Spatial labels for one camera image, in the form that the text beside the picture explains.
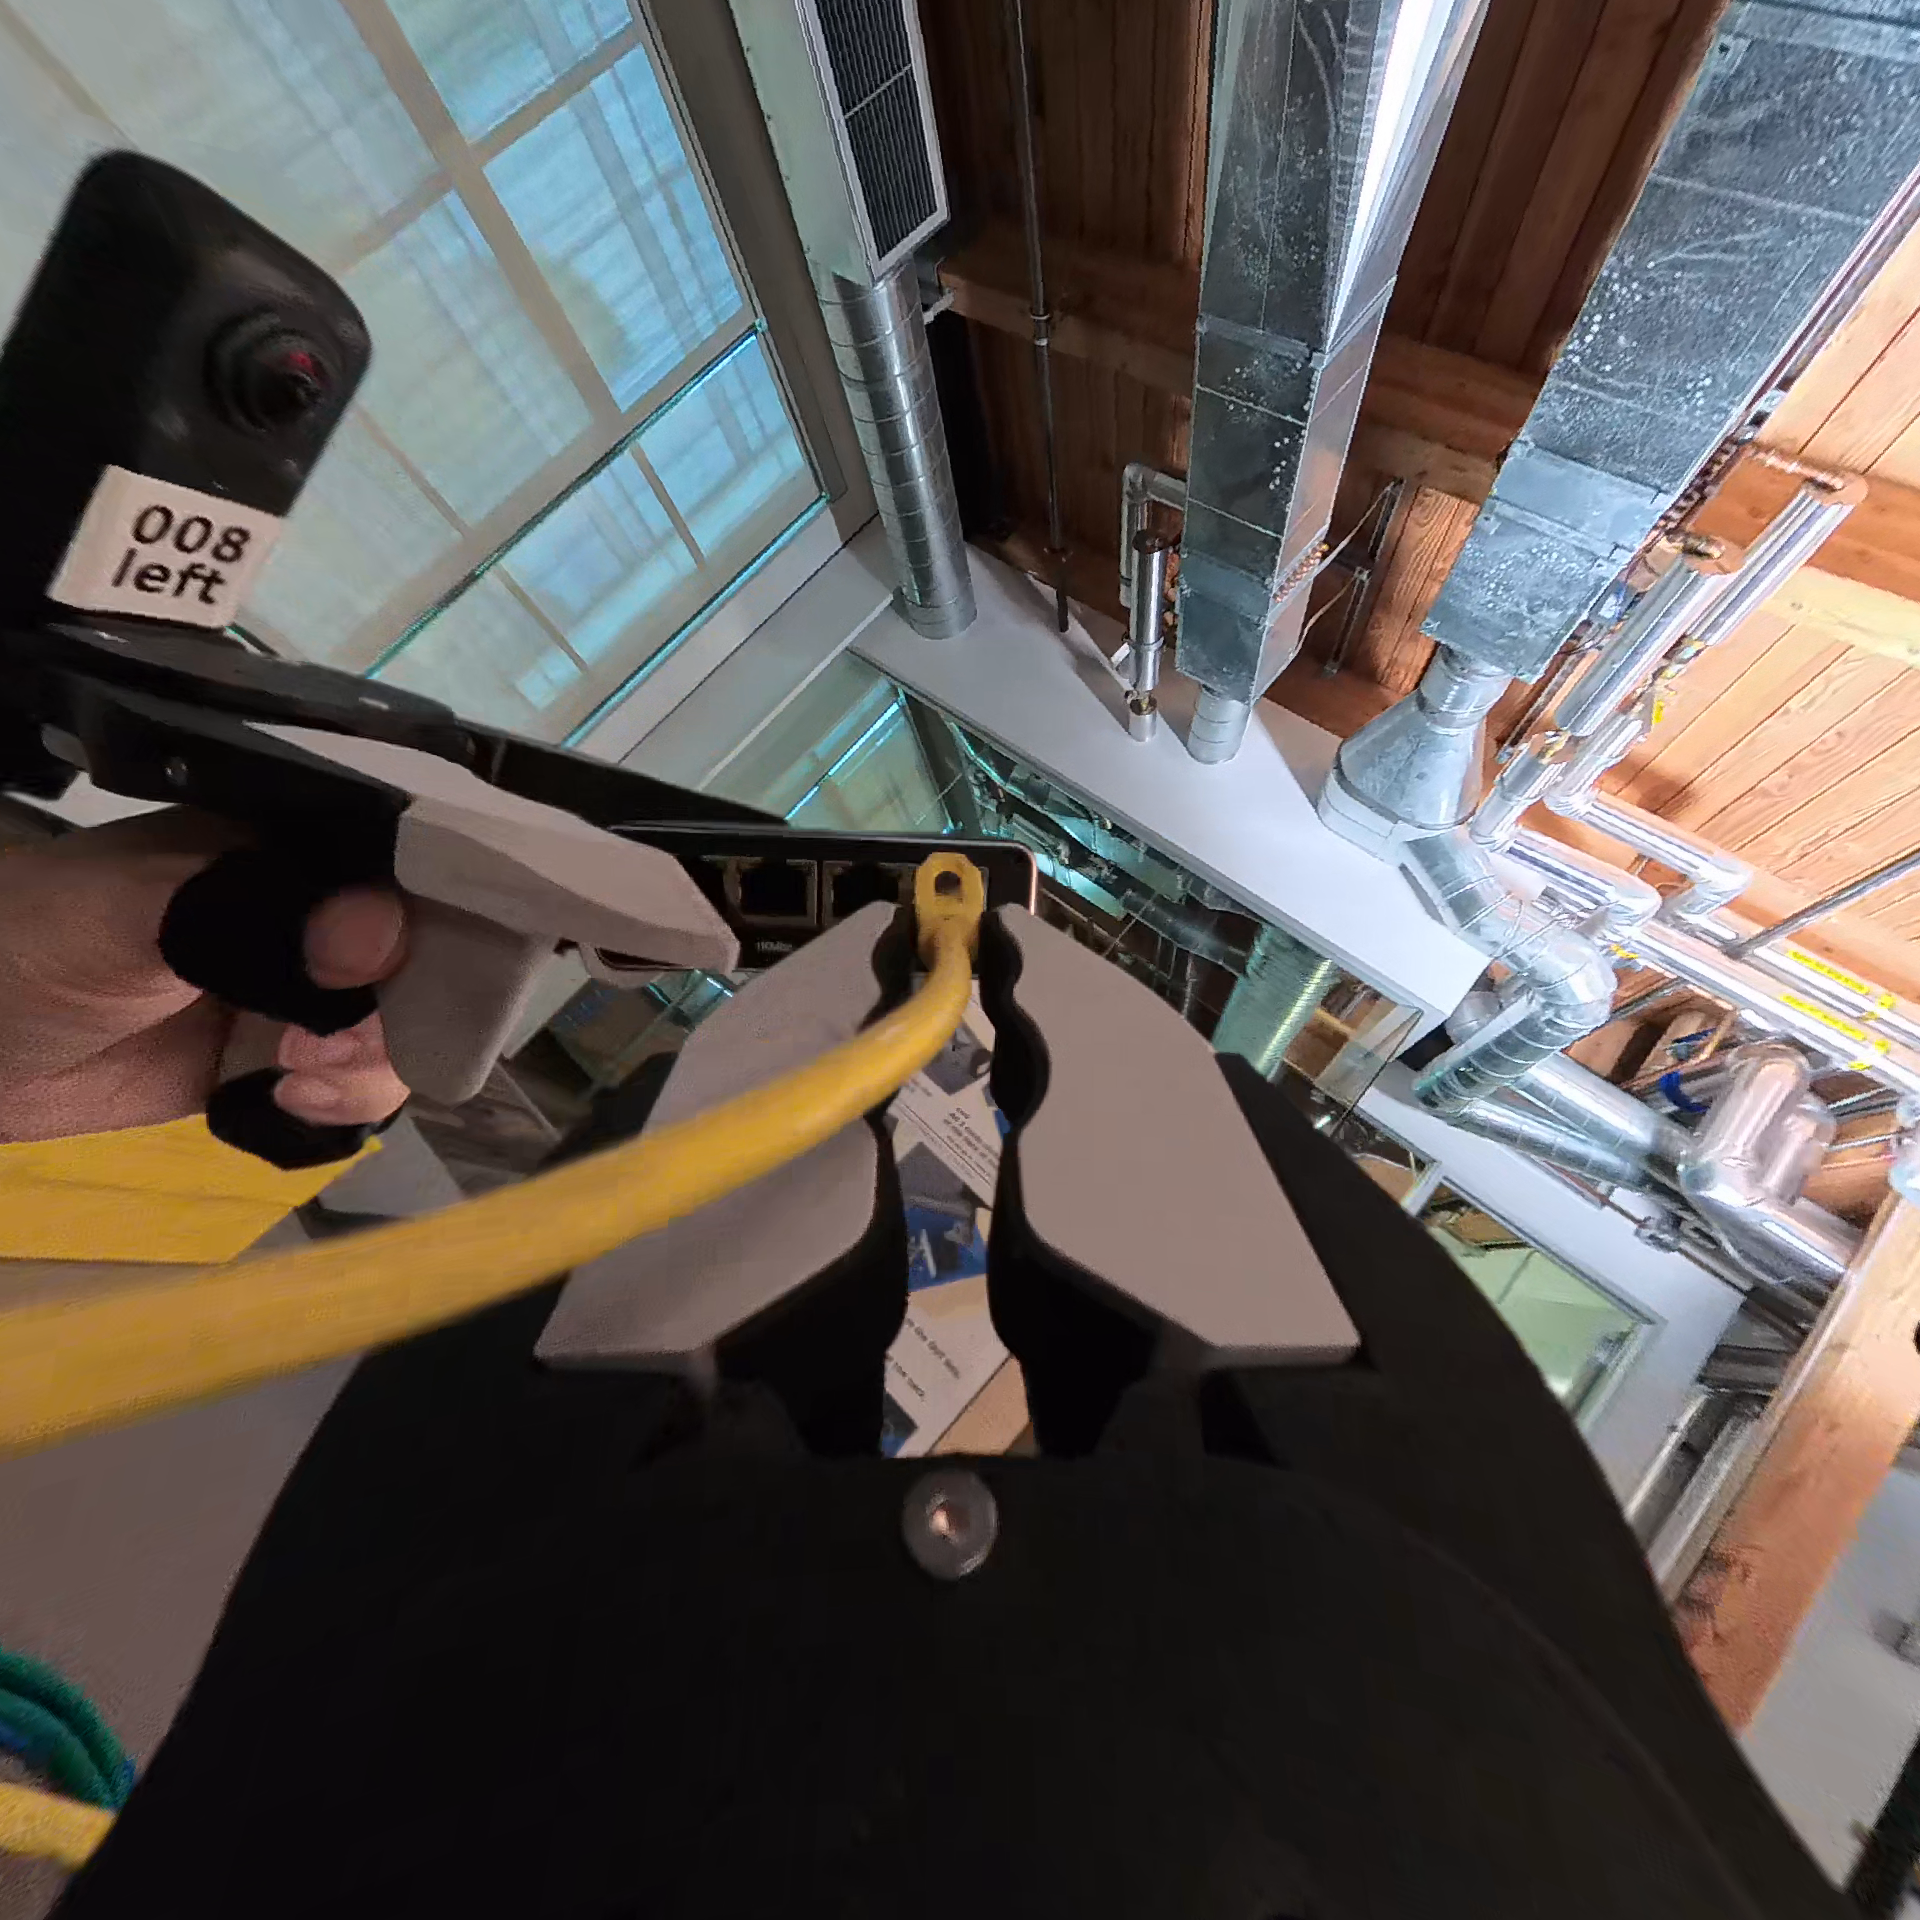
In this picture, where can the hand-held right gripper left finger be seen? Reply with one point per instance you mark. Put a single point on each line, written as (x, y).
(704, 1291)

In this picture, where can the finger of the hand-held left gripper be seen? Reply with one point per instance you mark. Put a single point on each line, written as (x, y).
(600, 787)
(569, 886)

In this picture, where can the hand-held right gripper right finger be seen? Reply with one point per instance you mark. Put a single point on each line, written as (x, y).
(1170, 1201)

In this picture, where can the black ethernet switch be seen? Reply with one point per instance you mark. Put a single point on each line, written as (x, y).
(779, 886)

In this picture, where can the yellow plastic bin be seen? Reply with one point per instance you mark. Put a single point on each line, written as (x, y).
(120, 1195)

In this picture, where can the person's left hand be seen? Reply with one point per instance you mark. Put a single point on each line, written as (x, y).
(90, 990)

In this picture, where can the instruction board on white stand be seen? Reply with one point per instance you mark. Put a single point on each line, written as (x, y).
(949, 1201)

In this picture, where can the silver ceiling ducts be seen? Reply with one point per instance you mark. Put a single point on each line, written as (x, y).
(1276, 375)

